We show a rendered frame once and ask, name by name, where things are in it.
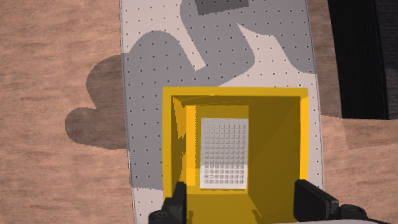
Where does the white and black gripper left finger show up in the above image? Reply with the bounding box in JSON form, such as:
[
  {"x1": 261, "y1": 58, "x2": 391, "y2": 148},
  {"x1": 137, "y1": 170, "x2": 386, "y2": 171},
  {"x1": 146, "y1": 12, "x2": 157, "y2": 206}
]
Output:
[{"x1": 148, "y1": 181, "x2": 187, "y2": 224}]

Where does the white well plate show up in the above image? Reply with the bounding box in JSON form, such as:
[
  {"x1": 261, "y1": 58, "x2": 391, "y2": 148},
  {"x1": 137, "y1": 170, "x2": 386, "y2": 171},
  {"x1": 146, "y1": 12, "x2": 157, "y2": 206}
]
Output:
[{"x1": 200, "y1": 118, "x2": 249, "y2": 189}]

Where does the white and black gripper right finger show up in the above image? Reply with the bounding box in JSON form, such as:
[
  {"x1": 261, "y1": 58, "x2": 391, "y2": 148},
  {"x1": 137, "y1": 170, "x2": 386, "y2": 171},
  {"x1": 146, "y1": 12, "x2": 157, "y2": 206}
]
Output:
[{"x1": 293, "y1": 179, "x2": 390, "y2": 224}]

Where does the yellow open-top bin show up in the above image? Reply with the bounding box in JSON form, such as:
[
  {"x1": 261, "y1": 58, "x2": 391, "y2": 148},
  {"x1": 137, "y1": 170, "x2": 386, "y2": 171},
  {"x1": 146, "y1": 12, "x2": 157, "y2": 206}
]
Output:
[{"x1": 162, "y1": 87, "x2": 309, "y2": 224}]

